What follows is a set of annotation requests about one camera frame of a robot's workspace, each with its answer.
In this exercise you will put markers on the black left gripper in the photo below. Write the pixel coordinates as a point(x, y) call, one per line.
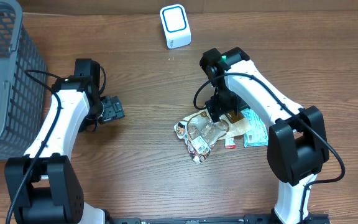
point(114, 108)

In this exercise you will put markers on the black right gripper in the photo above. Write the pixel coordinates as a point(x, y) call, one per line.
point(217, 106)

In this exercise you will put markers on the beige brown snack pouch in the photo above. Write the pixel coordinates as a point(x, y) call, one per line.
point(200, 133)

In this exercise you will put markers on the red white snack packet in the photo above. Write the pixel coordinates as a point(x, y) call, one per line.
point(229, 143)

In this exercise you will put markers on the teal tissue pack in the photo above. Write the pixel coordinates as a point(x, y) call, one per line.
point(257, 135)

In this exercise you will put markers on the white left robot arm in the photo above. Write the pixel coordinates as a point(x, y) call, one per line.
point(42, 184)

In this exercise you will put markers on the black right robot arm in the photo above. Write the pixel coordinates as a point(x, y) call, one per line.
point(296, 148)

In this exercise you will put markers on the white barcode scanner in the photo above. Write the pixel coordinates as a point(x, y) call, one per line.
point(175, 25)

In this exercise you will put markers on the grey plastic mesh basket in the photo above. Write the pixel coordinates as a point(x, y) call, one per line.
point(21, 99)

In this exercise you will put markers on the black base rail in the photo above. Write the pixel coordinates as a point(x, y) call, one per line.
point(197, 220)

